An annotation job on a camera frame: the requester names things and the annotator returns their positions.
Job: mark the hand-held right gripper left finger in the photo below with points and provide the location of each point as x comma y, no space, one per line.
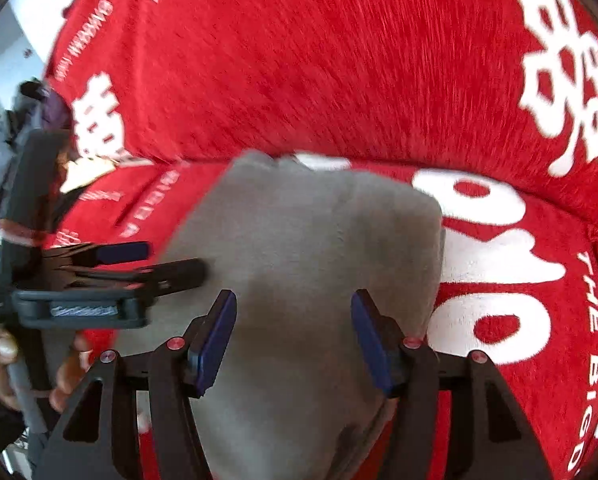
211,345

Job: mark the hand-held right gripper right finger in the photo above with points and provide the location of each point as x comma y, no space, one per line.
374,345

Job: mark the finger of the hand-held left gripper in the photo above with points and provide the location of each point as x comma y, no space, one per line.
179,272
121,251

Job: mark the grey small garment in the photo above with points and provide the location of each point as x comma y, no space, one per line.
304,240

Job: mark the cream cloth piece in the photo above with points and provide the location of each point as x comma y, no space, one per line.
86,172

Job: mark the red printed blanket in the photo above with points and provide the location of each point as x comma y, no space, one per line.
329,70

